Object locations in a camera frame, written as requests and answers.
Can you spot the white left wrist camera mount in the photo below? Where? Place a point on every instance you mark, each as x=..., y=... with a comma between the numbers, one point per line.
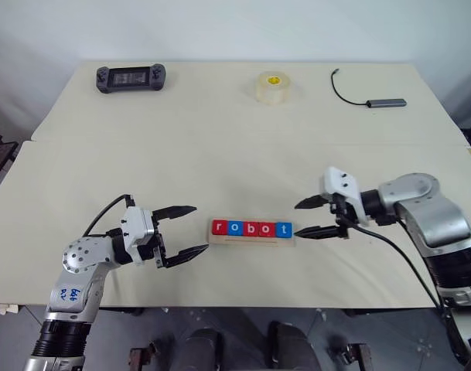
x=136, y=224

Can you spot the blue tile letter t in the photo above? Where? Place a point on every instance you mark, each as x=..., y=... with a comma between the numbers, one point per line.
x=284, y=230

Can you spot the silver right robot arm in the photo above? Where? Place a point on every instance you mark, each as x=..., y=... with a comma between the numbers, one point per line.
x=432, y=216

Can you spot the red tile letter b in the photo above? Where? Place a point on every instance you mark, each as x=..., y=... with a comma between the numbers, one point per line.
x=251, y=229

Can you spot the black handheld game controller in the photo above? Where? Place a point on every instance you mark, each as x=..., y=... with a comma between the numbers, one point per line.
x=130, y=79

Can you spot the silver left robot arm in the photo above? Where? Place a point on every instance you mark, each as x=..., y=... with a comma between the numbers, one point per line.
x=80, y=259

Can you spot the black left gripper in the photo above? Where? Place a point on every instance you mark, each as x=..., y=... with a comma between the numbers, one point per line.
x=159, y=247

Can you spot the clear packing tape roll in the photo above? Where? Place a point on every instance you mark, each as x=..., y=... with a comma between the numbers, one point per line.
x=273, y=90

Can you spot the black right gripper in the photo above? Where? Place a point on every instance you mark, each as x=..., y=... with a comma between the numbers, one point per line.
x=342, y=212

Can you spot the red tile letter o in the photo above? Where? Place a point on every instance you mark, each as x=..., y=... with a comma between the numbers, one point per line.
x=267, y=229

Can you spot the blue tile letter o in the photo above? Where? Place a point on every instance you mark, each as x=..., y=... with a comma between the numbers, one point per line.
x=234, y=229

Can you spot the red tile letter r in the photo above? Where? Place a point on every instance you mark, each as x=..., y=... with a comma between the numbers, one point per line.
x=219, y=228

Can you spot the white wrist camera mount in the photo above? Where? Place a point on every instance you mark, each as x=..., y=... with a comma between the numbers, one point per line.
x=136, y=224
x=341, y=183

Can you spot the brown metal bracket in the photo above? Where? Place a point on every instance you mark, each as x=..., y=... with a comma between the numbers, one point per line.
x=142, y=353
x=351, y=353

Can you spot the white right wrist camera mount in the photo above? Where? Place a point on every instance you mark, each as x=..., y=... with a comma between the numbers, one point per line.
x=341, y=183

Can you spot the wooden letter tray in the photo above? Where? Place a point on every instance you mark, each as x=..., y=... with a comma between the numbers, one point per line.
x=254, y=241

